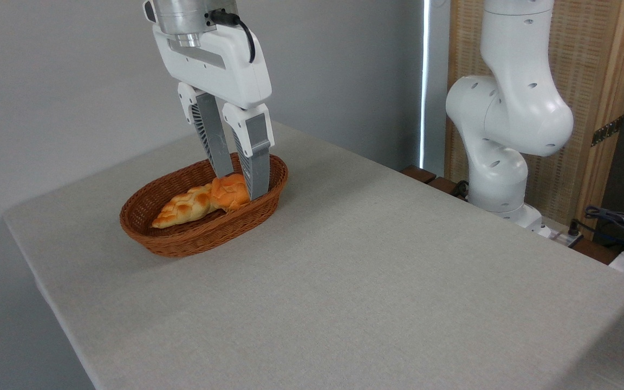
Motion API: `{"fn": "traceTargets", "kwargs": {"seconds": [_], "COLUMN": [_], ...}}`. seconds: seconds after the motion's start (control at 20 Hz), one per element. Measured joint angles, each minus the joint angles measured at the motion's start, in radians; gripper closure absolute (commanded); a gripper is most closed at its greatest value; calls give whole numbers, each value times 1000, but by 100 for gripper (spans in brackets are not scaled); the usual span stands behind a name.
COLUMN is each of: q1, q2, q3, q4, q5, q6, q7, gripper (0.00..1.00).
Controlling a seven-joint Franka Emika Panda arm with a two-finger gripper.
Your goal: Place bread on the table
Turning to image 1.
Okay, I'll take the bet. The round orange bread roll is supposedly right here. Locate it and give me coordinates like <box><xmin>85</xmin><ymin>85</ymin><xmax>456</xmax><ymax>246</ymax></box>
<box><xmin>211</xmin><ymin>173</ymin><xmax>251</xmax><ymax>213</ymax></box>

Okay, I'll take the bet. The white power strip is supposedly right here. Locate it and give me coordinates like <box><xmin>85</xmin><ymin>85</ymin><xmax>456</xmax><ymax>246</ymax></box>
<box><xmin>538</xmin><ymin>217</ymin><xmax>584</xmax><ymax>248</ymax></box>

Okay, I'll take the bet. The brown woven wicker basket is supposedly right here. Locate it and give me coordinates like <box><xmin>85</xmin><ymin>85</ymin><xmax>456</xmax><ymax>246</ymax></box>
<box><xmin>119</xmin><ymin>152</ymin><xmax>289</xmax><ymax>258</ymax></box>

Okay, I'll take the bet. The bright vertical light strip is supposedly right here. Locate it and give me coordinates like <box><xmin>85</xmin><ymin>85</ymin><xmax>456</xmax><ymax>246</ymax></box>
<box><xmin>419</xmin><ymin>0</ymin><xmax>431</xmax><ymax>170</ymax></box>

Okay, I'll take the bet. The metal screen hinge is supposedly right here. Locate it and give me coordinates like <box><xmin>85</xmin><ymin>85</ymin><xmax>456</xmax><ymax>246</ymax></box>
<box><xmin>591</xmin><ymin>115</ymin><xmax>624</xmax><ymax>147</ymax></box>

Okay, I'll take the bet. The dark brown wooden slat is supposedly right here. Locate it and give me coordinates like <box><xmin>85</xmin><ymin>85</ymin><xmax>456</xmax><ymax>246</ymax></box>
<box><xmin>427</xmin><ymin>177</ymin><xmax>470</xmax><ymax>202</ymax></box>
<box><xmin>400</xmin><ymin>165</ymin><xmax>437</xmax><ymax>185</ymax></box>

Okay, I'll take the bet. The black cable bundle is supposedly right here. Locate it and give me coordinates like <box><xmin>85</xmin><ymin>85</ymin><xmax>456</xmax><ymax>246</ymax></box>
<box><xmin>584</xmin><ymin>205</ymin><xmax>624</xmax><ymax>251</ymax></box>

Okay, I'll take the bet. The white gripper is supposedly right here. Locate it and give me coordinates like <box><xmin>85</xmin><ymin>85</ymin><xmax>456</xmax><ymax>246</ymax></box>
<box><xmin>152</xmin><ymin>22</ymin><xmax>276</xmax><ymax>202</ymax></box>

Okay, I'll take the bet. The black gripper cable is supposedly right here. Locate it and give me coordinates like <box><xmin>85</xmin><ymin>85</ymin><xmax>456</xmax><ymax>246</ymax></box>
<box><xmin>207</xmin><ymin>10</ymin><xmax>257</xmax><ymax>64</ymax></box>

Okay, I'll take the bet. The braided golden bread loaf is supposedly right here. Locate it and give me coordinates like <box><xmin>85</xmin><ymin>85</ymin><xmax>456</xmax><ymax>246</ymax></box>
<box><xmin>152</xmin><ymin>183</ymin><xmax>218</xmax><ymax>229</ymax></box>

